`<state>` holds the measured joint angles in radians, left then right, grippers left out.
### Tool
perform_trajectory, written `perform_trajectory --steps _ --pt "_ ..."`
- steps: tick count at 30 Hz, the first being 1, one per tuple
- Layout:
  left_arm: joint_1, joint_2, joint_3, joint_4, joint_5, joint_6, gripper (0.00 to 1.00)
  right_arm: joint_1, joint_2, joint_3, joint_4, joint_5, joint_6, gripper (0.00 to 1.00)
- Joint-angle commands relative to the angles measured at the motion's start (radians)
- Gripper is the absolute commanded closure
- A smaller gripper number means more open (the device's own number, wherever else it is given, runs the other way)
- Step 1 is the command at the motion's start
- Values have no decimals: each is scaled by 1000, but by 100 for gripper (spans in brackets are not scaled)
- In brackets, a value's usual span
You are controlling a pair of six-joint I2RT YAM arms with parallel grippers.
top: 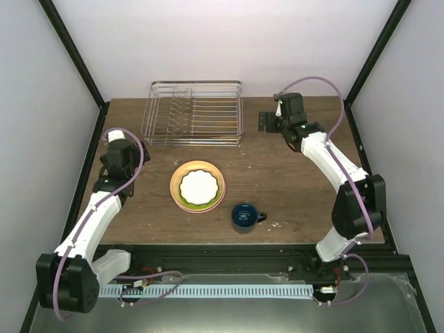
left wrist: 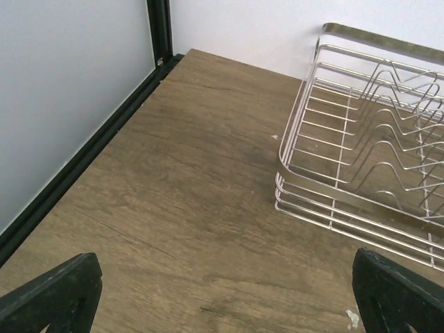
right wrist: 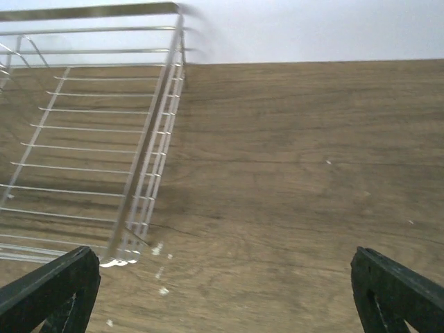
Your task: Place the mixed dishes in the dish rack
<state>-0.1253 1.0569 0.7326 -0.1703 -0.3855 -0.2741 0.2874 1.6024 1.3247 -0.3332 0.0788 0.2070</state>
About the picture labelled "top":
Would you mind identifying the yellow plate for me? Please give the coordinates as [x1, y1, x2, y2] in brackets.
[170, 160, 225, 203]

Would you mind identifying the metal wire dish rack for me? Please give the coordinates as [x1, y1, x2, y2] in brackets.
[141, 80, 244, 146]

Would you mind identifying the green plate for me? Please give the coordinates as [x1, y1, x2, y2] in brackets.
[178, 169, 221, 210]

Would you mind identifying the white scalloped bowl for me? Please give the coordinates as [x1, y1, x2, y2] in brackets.
[179, 169, 219, 206]

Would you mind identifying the dark blue mug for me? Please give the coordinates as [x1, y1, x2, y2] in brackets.
[231, 203, 268, 234]

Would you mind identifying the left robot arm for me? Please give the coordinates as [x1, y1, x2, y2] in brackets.
[36, 129, 150, 314]

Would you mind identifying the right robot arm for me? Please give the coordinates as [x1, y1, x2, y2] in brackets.
[258, 93, 386, 280]

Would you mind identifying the pink plate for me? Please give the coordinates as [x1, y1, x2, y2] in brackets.
[176, 186, 226, 214]

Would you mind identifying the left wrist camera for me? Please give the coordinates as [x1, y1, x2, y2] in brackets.
[105, 130, 126, 143]

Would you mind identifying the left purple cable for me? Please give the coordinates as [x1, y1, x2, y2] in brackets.
[51, 127, 145, 322]

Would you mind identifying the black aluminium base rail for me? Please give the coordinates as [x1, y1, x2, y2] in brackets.
[119, 244, 415, 283]

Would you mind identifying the light blue slotted cable duct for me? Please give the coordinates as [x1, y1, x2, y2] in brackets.
[99, 284, 314, 300]

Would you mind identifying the left black frame post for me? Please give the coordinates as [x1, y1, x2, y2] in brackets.
[37, 0, 106, 108]

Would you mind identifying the black frame post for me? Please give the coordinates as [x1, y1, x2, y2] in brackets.
[345, 0, 413, 105]
[37, 0, 106, 108]

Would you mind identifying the right black frame post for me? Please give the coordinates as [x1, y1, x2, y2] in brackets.
[345, 0, 413, 105]

